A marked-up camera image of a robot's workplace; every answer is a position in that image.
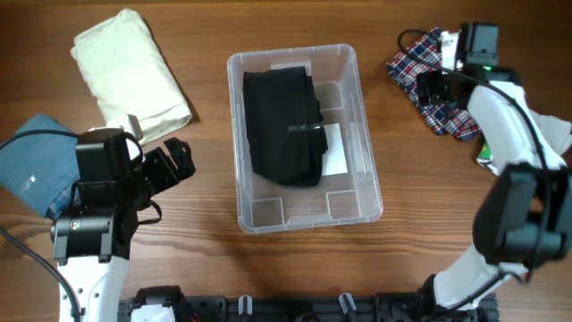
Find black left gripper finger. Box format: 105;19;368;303
173;154;196;181
164;137;191;157

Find plaid cloth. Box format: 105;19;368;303
386;27;481;141

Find black cloth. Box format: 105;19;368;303
243;66;328;187

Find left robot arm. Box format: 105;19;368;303
51;133;196;321

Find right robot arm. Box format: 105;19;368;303
227;22;571;321

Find folded cream cloth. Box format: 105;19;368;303
71;8;192;145

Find folded blue denim jeans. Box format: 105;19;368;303
1;114;80;220

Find white printed t-shirt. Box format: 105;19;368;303
476;111;571;175

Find clear plastic storage bin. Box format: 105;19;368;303
227;44;383;234

